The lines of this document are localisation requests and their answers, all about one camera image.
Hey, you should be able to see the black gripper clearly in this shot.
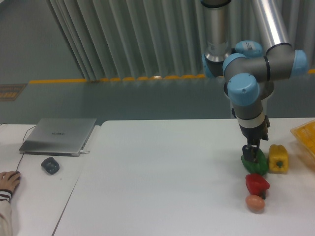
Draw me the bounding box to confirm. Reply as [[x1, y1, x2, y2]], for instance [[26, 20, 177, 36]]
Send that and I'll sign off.
[[237, 115, 270, 163]]

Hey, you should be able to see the green bell pepper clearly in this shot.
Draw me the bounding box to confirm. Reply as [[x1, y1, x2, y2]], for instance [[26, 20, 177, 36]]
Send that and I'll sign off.
[[241, 150, 269, 176]]

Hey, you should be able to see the striped sleeve forearm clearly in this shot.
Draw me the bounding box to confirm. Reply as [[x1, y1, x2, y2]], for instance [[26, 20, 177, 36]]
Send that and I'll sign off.
[[0, 189, 13, 236]]

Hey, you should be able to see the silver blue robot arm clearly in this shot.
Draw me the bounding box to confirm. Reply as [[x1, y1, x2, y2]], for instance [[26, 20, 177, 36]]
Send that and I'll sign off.
[[201, 0, 308, 162]]

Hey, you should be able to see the yellow plastic basket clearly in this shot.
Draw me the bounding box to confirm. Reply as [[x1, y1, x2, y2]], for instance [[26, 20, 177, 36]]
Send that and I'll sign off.
[[290, 119, 315, 165]]

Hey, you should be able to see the person's hand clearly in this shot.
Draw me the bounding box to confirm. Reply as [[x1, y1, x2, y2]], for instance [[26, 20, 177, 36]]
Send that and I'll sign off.
[[0, 171, 18, 196]]

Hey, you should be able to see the yellow bell pepper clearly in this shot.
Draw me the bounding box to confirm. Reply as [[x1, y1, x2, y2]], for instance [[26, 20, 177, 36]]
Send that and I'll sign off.
[[268, 144, 289, 174]]

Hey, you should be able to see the red bell pepper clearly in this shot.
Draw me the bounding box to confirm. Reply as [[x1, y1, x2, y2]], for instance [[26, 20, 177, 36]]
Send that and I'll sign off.
[[245, 173, 270, 200]]

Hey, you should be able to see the brown egg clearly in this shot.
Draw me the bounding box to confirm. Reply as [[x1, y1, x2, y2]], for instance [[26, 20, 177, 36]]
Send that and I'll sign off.
[[245, 195, 265, 211]]

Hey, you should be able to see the grey pleated curtain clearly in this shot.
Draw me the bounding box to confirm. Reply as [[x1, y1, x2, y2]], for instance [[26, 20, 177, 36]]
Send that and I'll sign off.
[[47, 0, 315, 81]]

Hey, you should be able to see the silver laptop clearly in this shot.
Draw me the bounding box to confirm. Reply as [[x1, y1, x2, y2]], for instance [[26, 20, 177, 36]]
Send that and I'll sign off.
[[19, 118, 96, 156]]

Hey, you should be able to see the small black box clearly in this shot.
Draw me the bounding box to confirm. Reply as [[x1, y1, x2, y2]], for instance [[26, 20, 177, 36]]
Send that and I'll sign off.
[[41, 157, 60, 175]]

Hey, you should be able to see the black mouse cable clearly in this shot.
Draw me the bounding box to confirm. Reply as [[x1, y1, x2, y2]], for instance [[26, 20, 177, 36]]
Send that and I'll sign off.
[[0, 122, 37, 173]]

